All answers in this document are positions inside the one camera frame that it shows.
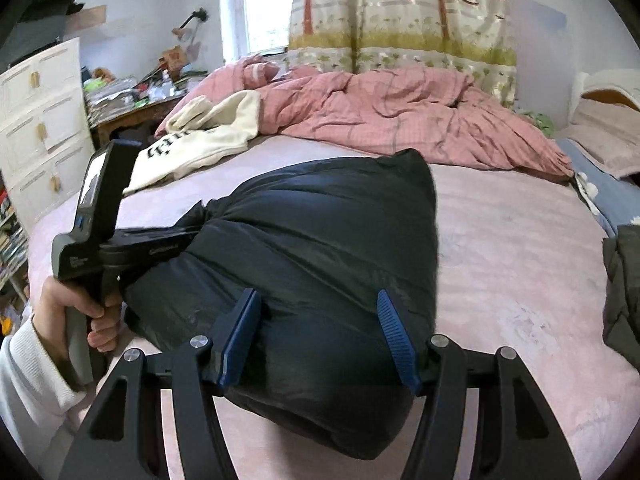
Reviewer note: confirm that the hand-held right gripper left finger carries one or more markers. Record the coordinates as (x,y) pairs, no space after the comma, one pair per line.
(240,340)

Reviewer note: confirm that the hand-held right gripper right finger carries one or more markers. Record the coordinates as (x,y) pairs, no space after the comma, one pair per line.
(400,345)

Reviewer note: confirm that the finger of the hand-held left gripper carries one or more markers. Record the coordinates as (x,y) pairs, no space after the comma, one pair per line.
(165,232)

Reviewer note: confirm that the black down jacket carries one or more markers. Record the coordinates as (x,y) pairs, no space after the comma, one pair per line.
(325,240)

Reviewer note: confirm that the person's left hand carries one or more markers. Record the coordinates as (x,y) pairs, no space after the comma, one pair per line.
(50,305)

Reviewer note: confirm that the cluttered storage shelf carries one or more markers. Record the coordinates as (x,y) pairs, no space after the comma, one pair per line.
(10,245)

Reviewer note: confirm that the cream printed hoodie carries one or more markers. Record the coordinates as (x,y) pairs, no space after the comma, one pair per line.
(220,135)

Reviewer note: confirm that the brown wooden desk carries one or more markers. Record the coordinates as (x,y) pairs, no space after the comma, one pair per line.
(130,117)

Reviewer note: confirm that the white drawer cabinet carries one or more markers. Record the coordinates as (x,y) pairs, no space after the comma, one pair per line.
(40,125)

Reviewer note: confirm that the brown paper sheet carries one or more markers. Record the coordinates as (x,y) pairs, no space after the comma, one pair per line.
(87,19)

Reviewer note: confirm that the dark green folded garment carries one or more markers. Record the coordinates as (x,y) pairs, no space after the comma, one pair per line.
(625,285)

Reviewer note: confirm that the dark flat bundle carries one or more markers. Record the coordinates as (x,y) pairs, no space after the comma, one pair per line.
(35,25)

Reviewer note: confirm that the pink checked quilt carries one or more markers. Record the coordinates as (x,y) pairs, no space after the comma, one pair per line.
(400,110)

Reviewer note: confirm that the white framed window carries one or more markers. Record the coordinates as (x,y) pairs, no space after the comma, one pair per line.
(265,5)

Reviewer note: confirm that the blue cloud print pillow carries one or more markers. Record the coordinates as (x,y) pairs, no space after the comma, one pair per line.
(605,195)

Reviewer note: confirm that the green cloth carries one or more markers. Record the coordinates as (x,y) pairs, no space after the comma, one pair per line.
(540,122)

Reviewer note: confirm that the mauve pillow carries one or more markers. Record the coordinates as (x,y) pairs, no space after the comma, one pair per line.
(605,130)

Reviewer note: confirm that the white and wooden headboard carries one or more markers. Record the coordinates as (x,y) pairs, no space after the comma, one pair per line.
(580,85)

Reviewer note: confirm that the tree print curtain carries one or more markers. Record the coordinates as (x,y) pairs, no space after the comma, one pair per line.
(400,10)

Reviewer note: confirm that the black wall lamp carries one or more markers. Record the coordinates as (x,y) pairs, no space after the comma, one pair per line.
(192,17)

